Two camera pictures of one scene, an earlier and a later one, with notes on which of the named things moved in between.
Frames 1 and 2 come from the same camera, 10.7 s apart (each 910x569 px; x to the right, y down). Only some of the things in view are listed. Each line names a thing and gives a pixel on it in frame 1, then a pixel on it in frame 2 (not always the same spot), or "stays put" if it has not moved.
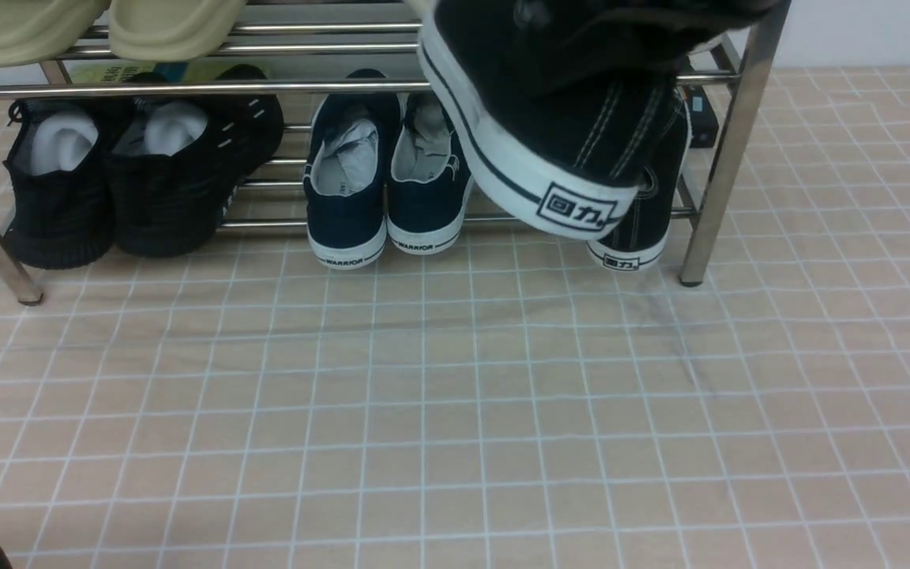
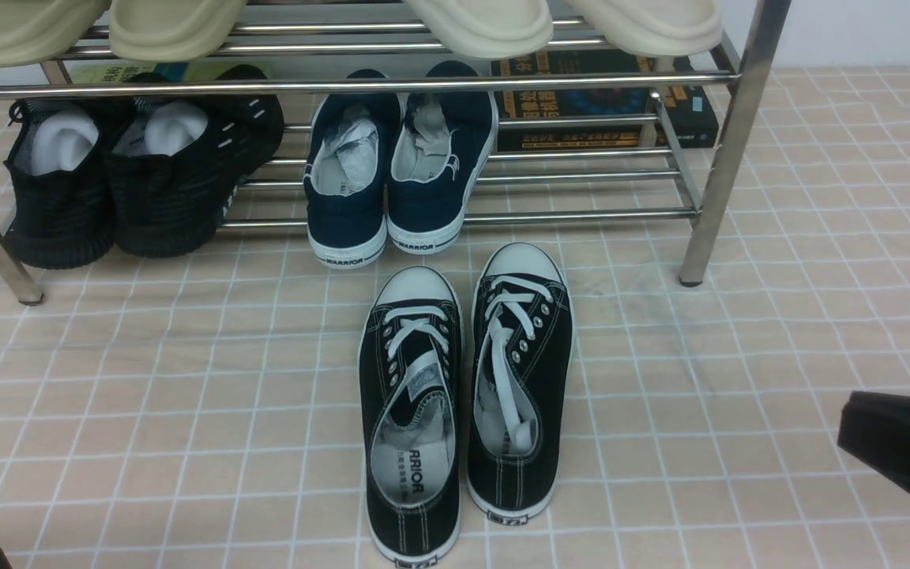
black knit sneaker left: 58,181 stays put
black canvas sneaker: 504,81 to 411,382
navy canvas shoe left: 355,142 stays put
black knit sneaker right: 174,162 stays put
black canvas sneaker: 652,124 to 520,382
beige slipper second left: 159,31 stays put
